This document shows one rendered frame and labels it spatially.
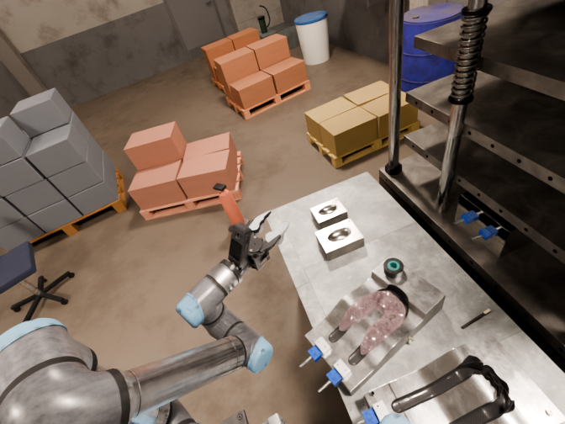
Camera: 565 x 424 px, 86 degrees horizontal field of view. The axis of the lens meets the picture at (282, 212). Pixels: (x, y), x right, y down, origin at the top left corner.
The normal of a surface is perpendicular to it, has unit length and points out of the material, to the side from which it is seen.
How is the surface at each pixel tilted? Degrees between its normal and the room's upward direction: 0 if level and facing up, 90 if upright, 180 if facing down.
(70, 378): 49
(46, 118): 90
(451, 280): 0
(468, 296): 0
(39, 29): 90
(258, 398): 0
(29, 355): 25
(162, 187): 90
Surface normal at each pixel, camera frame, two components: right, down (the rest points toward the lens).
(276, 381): -0.23, -0.70
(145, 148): 0.11, 0.68
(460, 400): -0.64, -0.44
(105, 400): 0.67, -0.54
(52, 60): 0.40, 0.57
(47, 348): 0.28, -0.95
